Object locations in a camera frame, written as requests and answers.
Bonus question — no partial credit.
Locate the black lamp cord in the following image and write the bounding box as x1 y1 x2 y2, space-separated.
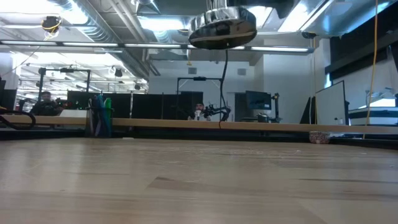
218 49 229 130

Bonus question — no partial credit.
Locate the black computer monitor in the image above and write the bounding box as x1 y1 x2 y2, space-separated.
245 90 272 111

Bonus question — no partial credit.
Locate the white board panel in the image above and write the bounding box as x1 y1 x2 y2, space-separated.
315 80 350 126

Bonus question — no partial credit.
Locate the dark metal pot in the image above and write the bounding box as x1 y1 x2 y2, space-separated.
256 112 271 124

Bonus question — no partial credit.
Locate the light wooden desk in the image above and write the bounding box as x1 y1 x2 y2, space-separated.
0 114 398 136

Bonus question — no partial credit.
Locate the patterned round bowl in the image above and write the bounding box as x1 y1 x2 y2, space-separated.
308 131 331 145

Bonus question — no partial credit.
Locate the person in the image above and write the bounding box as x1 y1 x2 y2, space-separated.
187 102 213 122
30 90 65 117

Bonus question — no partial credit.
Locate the black white striped box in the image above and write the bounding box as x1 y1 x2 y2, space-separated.
348 106 398 126

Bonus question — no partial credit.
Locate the black partition panel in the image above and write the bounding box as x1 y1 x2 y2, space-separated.
67 90 205 121

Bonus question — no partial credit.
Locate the long ceiling light fixture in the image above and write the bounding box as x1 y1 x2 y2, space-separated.
0 39 315 54

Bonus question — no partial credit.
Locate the black ceiling device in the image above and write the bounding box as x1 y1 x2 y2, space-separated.
41 16 63 42

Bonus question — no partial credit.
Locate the black background rig frame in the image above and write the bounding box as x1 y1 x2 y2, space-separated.
176 77 223 121
37 67 92 114

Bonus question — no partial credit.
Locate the yellow cable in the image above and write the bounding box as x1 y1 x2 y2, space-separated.
362 0 380 140

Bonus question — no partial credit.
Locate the black aluminium table frame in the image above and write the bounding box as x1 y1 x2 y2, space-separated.
0 126 398 150

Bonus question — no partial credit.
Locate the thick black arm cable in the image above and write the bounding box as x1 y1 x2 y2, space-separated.
0 107 37 131

